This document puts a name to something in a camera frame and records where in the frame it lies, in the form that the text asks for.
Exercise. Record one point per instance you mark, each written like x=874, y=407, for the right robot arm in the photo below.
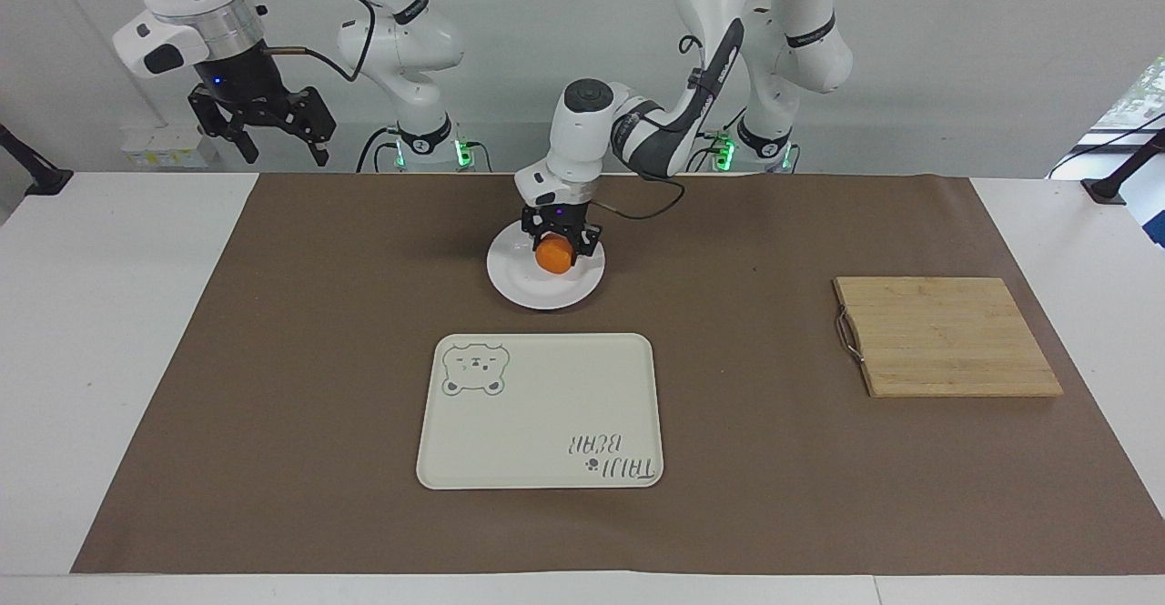
x=400, y=36

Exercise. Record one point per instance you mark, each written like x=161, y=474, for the wooden cutting board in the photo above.
x=947, y=337

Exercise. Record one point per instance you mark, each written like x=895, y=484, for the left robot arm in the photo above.
x=801, y=41

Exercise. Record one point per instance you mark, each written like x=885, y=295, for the white round plate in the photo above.
x=532, y=287

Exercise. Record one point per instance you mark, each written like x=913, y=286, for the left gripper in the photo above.
x=555, y=216

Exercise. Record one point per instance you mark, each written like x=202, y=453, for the black stand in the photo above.
x=45, y=182
x=1106, y=189

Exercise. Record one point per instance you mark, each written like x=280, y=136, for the orange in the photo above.
x=553, y=257

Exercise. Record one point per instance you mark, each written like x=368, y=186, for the cream tray with bear print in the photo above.
x=546, y=405

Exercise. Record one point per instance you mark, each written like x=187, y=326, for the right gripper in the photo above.
x=232, y=77

